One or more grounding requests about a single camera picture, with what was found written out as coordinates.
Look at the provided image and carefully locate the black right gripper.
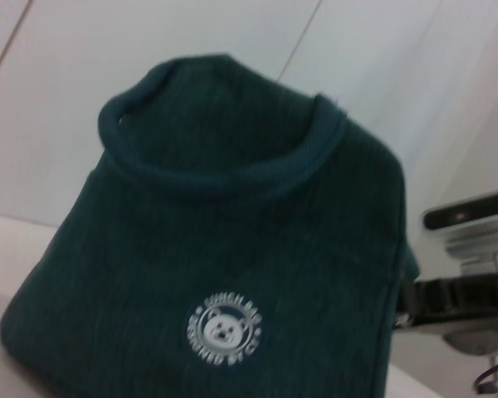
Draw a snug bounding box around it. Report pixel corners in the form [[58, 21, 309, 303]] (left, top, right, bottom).
[[398, 274, 498, 357]]

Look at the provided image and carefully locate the teal fabric lunch bag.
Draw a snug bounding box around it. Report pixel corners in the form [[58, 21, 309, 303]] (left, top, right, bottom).
[[0, 56, 422, 398]]

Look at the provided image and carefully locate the gray right gripper cable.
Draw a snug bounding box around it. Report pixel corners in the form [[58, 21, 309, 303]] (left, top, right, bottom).
[[474, 354, 498, 398]]

